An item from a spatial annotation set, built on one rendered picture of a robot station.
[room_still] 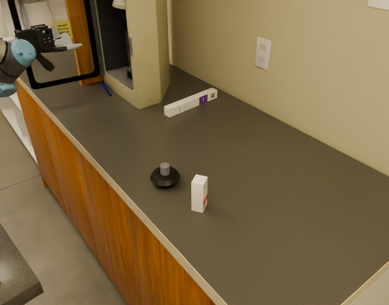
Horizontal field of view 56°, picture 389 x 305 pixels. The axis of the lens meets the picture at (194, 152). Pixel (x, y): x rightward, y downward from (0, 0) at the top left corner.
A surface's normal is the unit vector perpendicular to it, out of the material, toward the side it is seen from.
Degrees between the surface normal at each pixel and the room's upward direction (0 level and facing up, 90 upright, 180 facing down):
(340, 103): 90
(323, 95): 90
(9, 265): 0
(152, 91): 90
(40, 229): 0
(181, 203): 0
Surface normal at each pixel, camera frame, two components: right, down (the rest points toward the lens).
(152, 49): 0.60, 0.45
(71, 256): 0.00, -0.83
